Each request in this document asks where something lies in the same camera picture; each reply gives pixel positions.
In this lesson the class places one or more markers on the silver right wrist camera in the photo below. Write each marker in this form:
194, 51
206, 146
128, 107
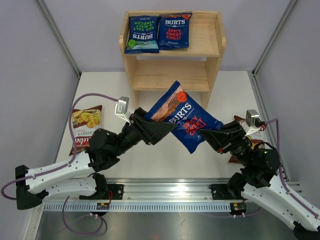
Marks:
253, 122

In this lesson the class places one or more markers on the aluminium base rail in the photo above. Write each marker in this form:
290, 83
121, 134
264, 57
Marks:
150, 195

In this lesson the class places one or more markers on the grey aluminium frame post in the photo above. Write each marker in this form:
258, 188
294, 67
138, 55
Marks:
57, 34
278, 29

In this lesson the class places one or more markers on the wooden two-tier shelf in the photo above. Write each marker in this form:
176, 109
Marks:
195, 67

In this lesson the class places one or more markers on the grey aluminium frame post right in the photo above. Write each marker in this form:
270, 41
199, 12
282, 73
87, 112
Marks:
278, 29

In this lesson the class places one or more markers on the blue Burts spicy chilli bag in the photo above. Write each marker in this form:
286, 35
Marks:
173, 32

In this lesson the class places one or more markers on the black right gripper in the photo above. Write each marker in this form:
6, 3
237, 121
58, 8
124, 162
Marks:
223, 141

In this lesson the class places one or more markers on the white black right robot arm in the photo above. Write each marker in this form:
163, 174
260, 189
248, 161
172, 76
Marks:
260, 179

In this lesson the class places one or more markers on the grey aluminium frame post left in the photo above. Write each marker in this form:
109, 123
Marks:
57, 34

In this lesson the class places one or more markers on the brown Chuba cassava chips bag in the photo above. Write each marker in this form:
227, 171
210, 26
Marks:
84, 123

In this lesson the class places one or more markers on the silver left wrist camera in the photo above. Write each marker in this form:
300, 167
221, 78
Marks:
121, 108

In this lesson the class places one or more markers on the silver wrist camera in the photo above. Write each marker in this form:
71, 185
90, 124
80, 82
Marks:
253, 122
121, 108

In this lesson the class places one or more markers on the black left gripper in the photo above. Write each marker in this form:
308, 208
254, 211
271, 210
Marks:
151, 132

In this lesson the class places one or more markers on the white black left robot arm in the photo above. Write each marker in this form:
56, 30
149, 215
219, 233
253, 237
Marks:
80, 175

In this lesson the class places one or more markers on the blue Burts sea salt bag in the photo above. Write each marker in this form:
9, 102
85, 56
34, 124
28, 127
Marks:
143, 35

